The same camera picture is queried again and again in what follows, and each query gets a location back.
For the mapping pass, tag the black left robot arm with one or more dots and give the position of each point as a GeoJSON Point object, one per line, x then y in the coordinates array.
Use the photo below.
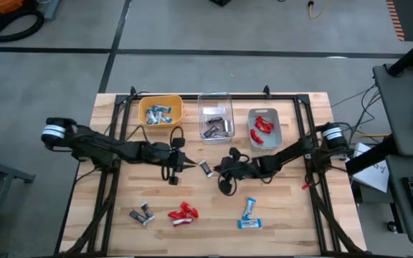
{"type": "Point", "coordinates": [95, 147]}

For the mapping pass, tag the grey metal stand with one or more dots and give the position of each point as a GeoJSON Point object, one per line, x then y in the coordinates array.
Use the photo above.
{"type": "Point", "coordinates": [5, 171]}

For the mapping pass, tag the grey desk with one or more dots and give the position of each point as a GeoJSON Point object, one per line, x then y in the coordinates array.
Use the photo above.
{"type": "Point", "coordinates": [400, 107]}

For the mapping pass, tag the red tape tag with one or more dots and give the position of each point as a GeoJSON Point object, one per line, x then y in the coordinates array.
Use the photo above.
{"type": "Point", "coordinates": [306, 186]}

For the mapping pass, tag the black table clamp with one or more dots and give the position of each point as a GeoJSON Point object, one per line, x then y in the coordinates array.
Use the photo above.
{"type": "Point", "coordinates": [266, 90]}
{"type": "Point", "coordinates": [132, 91]}

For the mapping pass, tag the yellow plastic bin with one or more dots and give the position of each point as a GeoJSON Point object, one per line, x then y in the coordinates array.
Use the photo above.
{"type": "Point", "coordinates": [143, 123]}

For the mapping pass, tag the black aluminium table frame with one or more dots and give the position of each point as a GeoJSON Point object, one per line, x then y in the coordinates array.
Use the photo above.
{"type": "Point", "coordinates": [282, 97]}

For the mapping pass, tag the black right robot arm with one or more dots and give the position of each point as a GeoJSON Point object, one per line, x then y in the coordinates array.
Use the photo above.
{"type": "Point", "coordinates": [289, 154]}

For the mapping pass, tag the white paper sheet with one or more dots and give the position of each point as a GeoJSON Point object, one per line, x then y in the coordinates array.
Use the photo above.
{"type": "Point", "coordinates": [375, 175]}

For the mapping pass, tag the grey keyboard shelf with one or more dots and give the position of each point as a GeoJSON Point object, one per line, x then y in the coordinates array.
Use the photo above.
{"type": "Point", "coordinates": [398, 215]}

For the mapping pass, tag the light grey plastic bin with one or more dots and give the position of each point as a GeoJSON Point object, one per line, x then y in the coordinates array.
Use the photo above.
{"type": "Point", "coordinates": [274, 141]}

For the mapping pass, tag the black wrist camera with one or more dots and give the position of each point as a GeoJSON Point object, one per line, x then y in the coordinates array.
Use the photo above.
{"type": "Point", "coordinates": [178, 142]}
{"type": "Point", "coordinates": [223, 183]}

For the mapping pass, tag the black caster wheel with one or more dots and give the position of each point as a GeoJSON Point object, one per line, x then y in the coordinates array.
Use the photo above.
{"type": "Point", "coordinates": [392, 226]}

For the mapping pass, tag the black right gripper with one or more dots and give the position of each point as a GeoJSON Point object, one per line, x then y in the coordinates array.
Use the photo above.
{"type": "Point", "coordinates": [246, 168]}

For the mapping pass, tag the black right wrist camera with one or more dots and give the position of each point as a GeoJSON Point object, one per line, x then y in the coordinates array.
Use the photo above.
{"type": "Point", "coordinates": [223, 183]}

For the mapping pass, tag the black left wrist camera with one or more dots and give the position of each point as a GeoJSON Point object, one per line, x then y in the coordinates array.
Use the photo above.
{"type": "Point", "coordinates": [178, 142]}

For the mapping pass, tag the black pole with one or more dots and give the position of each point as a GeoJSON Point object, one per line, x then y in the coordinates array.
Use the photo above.
{"type": "Point", "coordinates": [411, 53]}

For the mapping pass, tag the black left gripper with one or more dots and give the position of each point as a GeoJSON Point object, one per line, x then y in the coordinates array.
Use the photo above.
{"type": "Point", "coordinates": [158, 156]}

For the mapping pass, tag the clear plastic bin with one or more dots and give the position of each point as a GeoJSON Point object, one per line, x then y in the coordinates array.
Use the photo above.
{"type": "Point", "coordinates": [224, 107]}

